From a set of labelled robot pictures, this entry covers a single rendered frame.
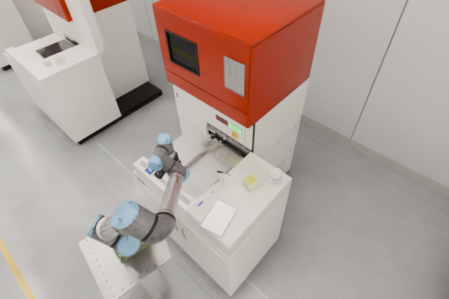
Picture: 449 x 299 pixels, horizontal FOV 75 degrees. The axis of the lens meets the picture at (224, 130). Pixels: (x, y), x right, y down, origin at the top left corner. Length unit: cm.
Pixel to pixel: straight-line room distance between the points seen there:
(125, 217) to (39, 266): 204
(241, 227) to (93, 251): 90
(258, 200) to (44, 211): 228
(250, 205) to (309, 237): 114
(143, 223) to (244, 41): 98
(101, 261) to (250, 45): 148
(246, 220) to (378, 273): 147
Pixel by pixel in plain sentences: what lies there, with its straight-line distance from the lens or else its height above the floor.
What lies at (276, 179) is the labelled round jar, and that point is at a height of 102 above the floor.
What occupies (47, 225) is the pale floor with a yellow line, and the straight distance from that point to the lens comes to 336.
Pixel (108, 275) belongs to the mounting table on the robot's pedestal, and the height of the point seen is 82.
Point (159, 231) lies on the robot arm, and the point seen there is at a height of 146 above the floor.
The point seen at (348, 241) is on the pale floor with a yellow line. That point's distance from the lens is 298.
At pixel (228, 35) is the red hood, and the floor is 182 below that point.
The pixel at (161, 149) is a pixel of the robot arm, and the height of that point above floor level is 144.
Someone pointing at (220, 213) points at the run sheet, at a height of 97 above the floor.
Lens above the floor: 256
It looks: 45 degrees down
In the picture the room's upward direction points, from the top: 2 degrees counter-clockwise
